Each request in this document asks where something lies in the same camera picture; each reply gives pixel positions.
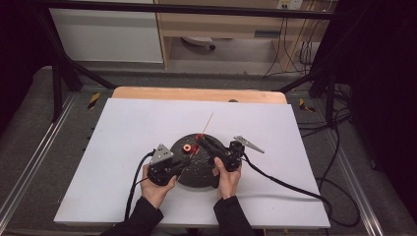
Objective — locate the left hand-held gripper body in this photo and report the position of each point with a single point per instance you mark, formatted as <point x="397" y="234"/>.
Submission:
<point x="162" y="170"/>

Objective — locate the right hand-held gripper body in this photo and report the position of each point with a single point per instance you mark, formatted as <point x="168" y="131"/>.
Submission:
<point x="234" y="155"/>

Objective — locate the round black plate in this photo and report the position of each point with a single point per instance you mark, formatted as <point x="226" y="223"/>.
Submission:
<point x="196" y="175"/>

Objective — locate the thin wooden skewer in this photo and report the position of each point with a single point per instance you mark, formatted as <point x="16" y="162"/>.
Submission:
<point x="208" y="121"/>

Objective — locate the person's left hand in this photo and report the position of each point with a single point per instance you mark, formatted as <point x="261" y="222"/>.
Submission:
<point x="155" y="193"/>

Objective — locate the person's right hand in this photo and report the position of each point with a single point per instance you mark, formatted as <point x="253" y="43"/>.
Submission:
<point x="227" y="183"/>

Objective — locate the white table board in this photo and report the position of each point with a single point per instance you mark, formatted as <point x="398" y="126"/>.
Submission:
<point x="124" y="131"/>

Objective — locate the wooden table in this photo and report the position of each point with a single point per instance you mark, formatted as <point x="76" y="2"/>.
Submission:
<point x="183" y="93"/>

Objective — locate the yellow black tape mark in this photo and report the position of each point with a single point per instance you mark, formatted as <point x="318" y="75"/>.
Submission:
<point x="305" y="105"/>

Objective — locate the white power strip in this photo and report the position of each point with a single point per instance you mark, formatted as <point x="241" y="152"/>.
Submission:
<point x="198" y="41"/>

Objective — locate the light wooden desk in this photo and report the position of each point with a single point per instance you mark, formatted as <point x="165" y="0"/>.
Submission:
<point x="229" y="28"/>

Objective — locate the white cabinet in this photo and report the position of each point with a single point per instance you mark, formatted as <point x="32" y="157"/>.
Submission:
<point x="105" y="36"/>

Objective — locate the black curtain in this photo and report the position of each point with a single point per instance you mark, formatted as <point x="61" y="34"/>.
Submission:
<point x="383" y="98"/>
<point x="16" y="49"/>

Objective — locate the aluminium floor rail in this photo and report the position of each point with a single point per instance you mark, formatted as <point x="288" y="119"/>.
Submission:
<point x="354" y="183"/>
<point x="36" y="154"/>

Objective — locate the black metal frame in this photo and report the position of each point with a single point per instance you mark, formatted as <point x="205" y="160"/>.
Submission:
<point x="183" y="9"/>

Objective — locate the white wall socket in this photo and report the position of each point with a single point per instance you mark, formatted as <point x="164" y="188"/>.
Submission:
<point x="290" y="4"/>

